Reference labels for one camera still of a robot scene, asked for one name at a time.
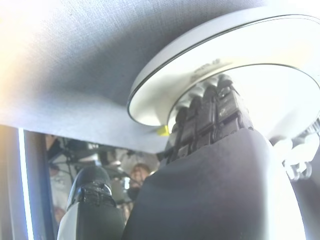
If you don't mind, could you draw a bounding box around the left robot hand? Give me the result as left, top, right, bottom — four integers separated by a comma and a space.
56, 73, 305, 240

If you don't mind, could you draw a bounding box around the person in background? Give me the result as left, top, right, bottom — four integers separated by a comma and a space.
122, 152, 161, 201

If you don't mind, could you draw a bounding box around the yellow rectangular block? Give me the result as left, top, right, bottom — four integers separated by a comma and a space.
155, 124, 170, 137

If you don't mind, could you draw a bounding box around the robot torso with light strip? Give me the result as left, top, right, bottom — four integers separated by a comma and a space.
0, 126, 57, 240

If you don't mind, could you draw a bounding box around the silver wire dish rack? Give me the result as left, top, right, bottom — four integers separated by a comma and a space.
298, 117, 320, 141

